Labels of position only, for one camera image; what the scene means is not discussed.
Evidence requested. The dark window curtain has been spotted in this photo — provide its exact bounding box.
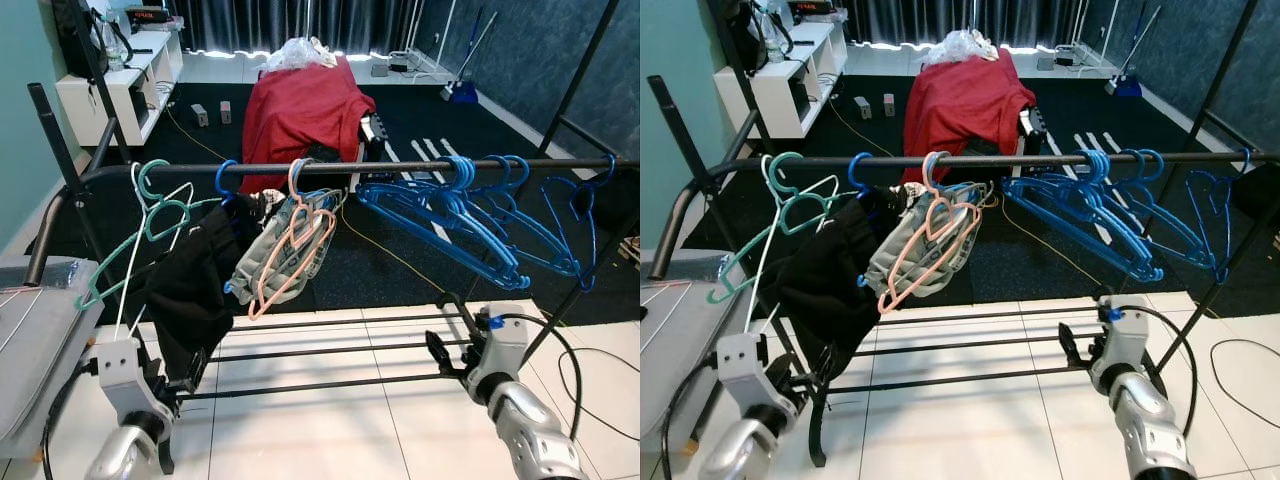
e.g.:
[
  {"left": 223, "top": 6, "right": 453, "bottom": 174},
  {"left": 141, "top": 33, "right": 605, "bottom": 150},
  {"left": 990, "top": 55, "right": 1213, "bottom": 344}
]
[
  {"left": 165, "top": 0, "right": 446, "bottom": 56},
  {"left": 835, "top": 0, "right": 1091, "bottom": 49}
]

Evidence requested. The pink wire hanger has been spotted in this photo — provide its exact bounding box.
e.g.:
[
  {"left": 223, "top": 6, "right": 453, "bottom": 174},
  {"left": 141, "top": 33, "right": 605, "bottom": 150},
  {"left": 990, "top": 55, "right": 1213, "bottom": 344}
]
[
  {"left": 876, "top": 150, "right": 985, "bottom": 317},
  {"left": 246, "top": 158, "right": 339, "bottom": 323}
]

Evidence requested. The blue floor mop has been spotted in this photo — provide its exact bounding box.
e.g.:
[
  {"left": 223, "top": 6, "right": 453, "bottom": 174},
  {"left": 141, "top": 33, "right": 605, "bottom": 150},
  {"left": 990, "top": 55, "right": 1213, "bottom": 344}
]
[
  {"left": 440, "top": 8, "right": 499, "bottom": 105},
  {"left": 1105, "top": 5, "right": 1163, "bottom": 98}
]

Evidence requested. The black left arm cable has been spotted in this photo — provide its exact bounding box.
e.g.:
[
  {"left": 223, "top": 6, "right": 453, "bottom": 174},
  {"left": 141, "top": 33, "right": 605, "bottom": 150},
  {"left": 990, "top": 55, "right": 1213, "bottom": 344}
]
[
  {"left": 40, "top": 360, "right": 98, "bottom": 480},
  {"left": 660, "top": 362, "right": 719, "bottom": 480}
]

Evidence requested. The black t-shirt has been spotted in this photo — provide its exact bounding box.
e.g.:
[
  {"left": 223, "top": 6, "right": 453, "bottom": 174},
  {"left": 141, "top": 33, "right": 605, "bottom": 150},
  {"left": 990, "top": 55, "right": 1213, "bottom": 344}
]
[
  {"left": 775, "top": 188, "right": 901, "bottom": 386},
  {"left": 143, "top": 190, "right": 269, "bottom": 386}
]

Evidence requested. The white wire hanger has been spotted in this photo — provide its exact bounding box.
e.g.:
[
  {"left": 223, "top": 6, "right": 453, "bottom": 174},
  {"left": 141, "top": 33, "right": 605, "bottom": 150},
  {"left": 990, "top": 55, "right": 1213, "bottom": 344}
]
[
  {"left": 112, "top": 180, "right": 201, "bottom": 341},
  {"left": 742, "top": 175, "right": 843, "bottom": 336}
]

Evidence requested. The grey fabric ottoman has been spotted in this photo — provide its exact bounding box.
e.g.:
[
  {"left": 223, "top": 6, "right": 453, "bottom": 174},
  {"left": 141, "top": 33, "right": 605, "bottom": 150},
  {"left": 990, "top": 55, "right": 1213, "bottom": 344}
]
[
  {"left": 640, "top": 250, "right": 746, "bottom": 421},
  {"left": 0, "top": 255, "right": 106, "bottom": 461}
]

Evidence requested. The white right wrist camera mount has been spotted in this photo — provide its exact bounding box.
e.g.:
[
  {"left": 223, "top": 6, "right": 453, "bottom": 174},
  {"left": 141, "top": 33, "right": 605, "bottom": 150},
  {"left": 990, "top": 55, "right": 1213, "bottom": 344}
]
[
  {"left": 1090, "top": 295, "right": 1151, "bottom": 393},
  {"left": 465, "top": 303, "right": 533, "bottom": 401}
]

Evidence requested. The white shelf unit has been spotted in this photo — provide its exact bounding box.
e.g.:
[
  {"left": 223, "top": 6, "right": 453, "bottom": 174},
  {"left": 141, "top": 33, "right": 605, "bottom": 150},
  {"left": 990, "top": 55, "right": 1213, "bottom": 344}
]
[
  {"left": 55, "top": 30, "right": 186, "bottom": 148},
  {"left": 713, "top": 20, "right": 851, "bottom": 139}
]

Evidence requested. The white clothes pile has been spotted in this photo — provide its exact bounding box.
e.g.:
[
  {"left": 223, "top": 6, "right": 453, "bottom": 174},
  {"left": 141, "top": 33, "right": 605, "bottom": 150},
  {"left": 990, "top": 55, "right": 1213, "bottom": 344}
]
[
  {"left": 920, "top": 30, "right": 1001, "bottom": 66},
  {"left": 262, "top": 37, "right": 341, "bottom": 73}
]

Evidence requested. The black metal clothes rack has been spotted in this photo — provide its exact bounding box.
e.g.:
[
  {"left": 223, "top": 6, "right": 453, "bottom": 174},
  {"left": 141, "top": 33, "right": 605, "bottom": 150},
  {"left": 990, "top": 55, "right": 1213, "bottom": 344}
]
[
  {"left": 645, "top": 0, "right": 1280, "bottom": 469},
  {"left": 22, "top": 0, "right": 641, "bottom": 476}
]

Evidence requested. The green wire hanger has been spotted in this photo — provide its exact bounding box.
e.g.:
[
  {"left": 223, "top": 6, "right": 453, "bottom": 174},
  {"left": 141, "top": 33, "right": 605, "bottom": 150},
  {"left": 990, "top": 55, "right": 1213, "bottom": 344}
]
[
  {"left": 706, "top": 152, "right": 863, "bottom": 305},
  {"left": 75, "top": 158, "right": 229, "bottom": 311}
]

